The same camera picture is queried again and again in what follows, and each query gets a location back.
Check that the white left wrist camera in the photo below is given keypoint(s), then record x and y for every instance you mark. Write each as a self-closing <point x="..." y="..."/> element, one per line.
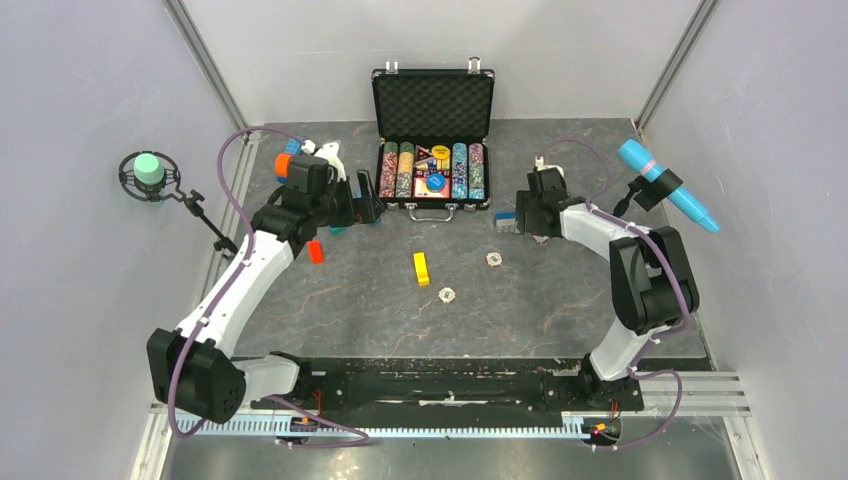
<point x="329" y="151"/>

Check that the yellow arch block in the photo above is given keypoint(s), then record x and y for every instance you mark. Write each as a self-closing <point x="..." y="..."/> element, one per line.
<point x="421" y="269"/>

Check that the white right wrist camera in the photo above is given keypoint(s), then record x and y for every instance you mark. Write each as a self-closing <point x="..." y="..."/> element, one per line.
<point x="540" y="164"/>

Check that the blue orange toy car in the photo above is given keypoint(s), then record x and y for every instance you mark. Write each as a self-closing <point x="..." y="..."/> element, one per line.
<point x="292" y="149"/>

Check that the blue small blind button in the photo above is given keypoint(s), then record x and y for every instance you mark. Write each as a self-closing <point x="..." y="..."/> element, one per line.
<point x="435" y="182"/>

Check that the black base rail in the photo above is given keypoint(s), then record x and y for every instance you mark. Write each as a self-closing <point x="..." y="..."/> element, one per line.
<point x="454" y="393"/>

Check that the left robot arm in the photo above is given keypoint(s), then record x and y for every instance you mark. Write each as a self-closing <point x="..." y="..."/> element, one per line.
<point x="192" y="366"/>

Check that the orange block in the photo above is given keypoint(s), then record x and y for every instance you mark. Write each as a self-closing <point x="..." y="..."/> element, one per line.
<point x="316" y="252"/>

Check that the blue grey lego block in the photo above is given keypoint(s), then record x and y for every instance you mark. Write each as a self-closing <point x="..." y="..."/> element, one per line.
<point x="505" y="222"/>

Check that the blue microphone on stand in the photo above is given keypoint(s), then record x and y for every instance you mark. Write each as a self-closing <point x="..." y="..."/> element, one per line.
<point x="655" y="184"/>

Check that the green microphone on stand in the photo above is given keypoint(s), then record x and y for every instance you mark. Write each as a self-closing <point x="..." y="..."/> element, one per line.
<point x="153" y="177"/>

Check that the red 100 poker chip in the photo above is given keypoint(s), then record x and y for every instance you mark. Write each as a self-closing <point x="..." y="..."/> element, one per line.
<point x="494" y="259"/>

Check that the yellow dealer button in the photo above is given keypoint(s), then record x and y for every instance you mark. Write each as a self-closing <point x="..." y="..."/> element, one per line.
<point x="441" y="152"/>

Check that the black poker chip case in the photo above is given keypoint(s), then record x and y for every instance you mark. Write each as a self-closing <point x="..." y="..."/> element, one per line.
<point x="419" y="108"/>

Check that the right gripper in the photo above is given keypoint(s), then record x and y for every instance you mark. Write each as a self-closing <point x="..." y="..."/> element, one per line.
<point x="525" y="220"/>

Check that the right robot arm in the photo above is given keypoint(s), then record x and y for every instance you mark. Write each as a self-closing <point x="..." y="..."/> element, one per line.
<point x="652" y="285"/>

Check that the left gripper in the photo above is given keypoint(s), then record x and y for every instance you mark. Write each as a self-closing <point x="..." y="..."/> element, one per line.
<point x="365" y="209"/>

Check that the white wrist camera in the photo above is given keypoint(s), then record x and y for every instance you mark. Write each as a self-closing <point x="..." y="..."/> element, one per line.
<point x="540" y="164"/>
<point x="329" y="151"/>

